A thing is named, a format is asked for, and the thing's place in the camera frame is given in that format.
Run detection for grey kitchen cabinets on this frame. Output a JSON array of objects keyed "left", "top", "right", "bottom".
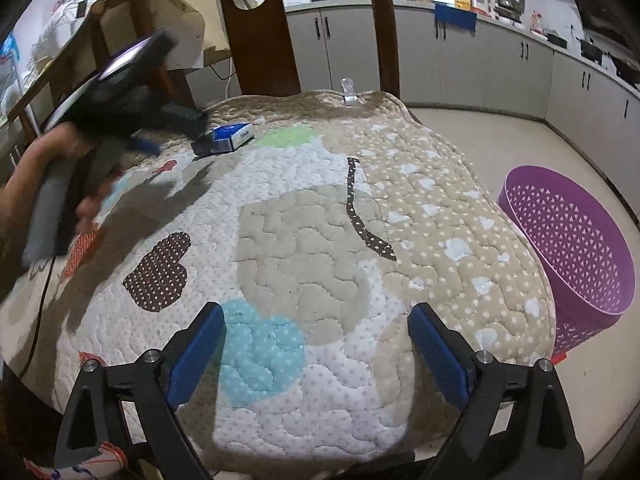
[{"left": 285, "top": 0, "right": 640, "bottom": 191}]

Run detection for clear tablecloth clip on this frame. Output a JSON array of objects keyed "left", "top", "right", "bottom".
[{"left": 340, "top": 77, "right": 361, "bottom": 107}]

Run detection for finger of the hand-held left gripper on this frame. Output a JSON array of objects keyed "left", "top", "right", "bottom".
[
  {"left": 125, "top": 136, "right": 163, "bottom": 157},
  {"left": 159, "top": 102, "right": 211, "bottom": 137}
]

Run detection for wooden chair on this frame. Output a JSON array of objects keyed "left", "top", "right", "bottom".
[
  {"left": 215, "top": 0, "right": 401, "bottom": 100},
  {"left": 10, "top": 0, "right": 231, "bottom": 126}
]

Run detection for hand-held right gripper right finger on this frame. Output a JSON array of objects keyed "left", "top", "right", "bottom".
[{"left": 407, "top": 302, "right": 586, "bottom": 480}]

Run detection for purple perforated plastic basket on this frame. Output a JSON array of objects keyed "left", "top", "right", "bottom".
[{"left": 497, "top": 165, "right": 637, "bottom": 361}]

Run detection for blue hanging cloth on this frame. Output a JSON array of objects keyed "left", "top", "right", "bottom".
[{"left": 434, "top": 3, "right": 478, "bottom": 33}]

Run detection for person's left hand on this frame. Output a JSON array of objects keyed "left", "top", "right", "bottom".
[{"left": 10, "top": 127, "right": 108, "bottom": 228}]

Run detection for black cable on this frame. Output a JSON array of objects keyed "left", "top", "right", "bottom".
[{"left": 20, "top": 255, "right": 56, "bottom": 381}]

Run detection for person's patterned clothing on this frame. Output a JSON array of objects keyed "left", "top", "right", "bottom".
[{"left": 25, "top": 442, "right": 128, "bottom": 480}]

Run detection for blue white box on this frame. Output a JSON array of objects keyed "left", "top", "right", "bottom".
[{"left": 191, "top": 122, "right": 253, "bottom": 157}]

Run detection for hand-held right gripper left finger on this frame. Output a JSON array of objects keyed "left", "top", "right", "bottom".
[{"left": 54, "top": 301, "right": 228, "bottom": 480}]

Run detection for quilted patchwork table cover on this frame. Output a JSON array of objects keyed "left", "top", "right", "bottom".
[{"left": 0, "top": 89, "right": 558, "bottom": 466}]

